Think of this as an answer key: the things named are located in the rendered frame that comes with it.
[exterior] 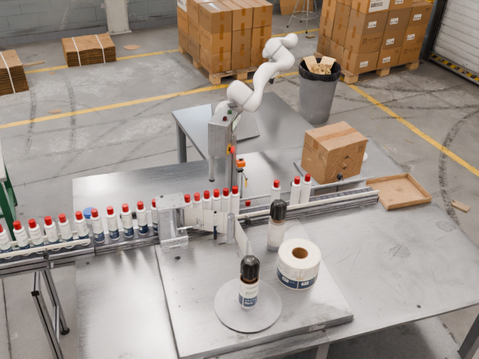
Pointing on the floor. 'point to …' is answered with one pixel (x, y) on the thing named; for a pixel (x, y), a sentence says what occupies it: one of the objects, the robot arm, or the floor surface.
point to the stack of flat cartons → (11, 74)
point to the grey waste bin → (316, 100)
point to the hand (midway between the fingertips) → (271, 80)
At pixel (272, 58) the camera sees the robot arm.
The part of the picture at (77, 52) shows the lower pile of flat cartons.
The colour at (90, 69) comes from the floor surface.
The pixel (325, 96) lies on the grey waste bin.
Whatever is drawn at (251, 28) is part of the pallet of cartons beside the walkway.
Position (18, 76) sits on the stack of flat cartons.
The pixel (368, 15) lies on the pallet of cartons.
